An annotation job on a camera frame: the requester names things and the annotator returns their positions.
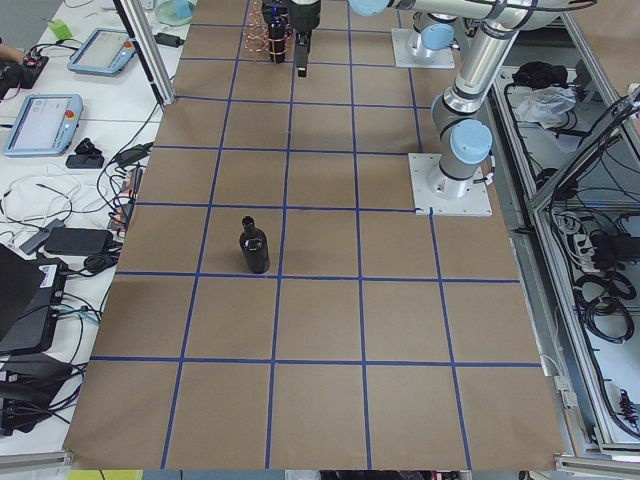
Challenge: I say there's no black laptop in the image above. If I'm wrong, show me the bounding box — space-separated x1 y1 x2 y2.
1 246 67 355

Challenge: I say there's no aluminium frame post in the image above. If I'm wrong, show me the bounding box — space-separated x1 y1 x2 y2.
113 0 175 107

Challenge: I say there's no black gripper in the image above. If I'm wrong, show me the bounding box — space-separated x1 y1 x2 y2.
289 0 321 77

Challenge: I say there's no copper wire wine basket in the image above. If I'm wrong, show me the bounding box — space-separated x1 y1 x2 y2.
242 1 293 64

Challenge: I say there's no blue foam block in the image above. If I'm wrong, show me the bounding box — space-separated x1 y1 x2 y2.
173 0 192 19

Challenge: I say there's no black power adapter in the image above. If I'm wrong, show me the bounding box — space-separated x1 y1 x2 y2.
154 32 185 48

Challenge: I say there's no green glass bowl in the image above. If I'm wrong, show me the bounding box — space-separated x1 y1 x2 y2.
155 0 196 27

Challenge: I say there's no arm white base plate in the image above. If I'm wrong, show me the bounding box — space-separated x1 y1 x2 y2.
408 153 492 217
391 25 455 69

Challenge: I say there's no dark wine bottle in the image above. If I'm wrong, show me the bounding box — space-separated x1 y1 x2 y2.
239 216 270 274

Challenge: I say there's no black power brick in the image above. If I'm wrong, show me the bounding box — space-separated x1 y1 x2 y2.
44 227 113 256

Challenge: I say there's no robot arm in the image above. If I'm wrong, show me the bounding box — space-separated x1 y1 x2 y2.
377 1 595 200
284 0 498 77

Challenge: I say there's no blue teach pendant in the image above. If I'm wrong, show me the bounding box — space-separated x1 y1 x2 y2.
67 28 135 77
3 94 84 157

